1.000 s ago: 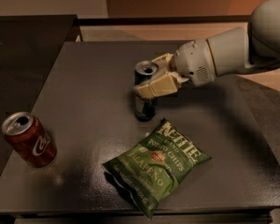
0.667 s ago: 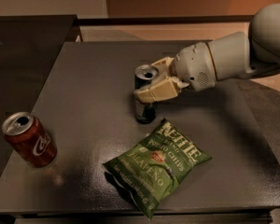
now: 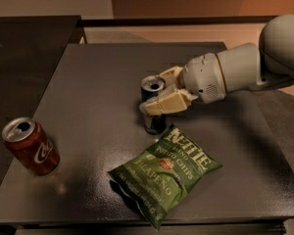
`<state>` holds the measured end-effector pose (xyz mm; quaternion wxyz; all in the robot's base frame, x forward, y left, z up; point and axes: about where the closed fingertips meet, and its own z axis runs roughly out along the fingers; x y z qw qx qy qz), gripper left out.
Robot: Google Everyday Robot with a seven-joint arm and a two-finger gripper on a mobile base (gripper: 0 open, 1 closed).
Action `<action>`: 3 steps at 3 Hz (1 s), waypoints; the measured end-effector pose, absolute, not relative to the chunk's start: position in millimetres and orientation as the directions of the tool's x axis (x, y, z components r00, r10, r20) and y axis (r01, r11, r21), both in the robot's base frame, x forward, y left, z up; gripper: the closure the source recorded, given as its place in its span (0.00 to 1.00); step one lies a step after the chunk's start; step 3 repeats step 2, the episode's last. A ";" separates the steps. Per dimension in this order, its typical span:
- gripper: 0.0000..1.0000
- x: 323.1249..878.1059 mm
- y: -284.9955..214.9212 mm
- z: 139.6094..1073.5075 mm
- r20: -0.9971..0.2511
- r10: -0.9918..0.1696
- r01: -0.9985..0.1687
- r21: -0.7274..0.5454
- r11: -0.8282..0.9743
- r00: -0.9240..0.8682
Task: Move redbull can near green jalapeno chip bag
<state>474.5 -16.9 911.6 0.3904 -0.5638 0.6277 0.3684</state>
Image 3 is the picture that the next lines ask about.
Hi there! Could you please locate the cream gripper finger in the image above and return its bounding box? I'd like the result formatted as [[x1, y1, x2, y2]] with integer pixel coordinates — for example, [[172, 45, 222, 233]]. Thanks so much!
[[159, 66, 183, 88], [139, 89, 198, 117]]

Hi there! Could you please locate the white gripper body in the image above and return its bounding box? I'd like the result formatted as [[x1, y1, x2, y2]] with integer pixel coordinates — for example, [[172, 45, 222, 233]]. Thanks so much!
[[182, 53, 226, 104]]

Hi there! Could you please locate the blue silver redbull can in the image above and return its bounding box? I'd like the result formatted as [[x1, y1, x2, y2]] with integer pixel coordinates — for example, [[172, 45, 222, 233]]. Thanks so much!
[[140, 75, 167, 135]]

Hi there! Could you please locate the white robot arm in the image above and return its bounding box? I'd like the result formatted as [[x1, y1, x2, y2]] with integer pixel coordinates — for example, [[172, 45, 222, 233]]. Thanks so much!
[[139, 15, 294, 117]]

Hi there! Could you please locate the green jalapeno chip bag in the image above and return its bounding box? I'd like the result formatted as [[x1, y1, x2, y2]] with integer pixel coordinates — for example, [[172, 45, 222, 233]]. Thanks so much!
[[109, 125, 221, 229]]

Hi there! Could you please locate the red coca-cola can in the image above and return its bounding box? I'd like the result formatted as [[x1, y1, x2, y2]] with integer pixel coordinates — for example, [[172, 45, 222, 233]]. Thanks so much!
[[2, 117, 60, 176]]

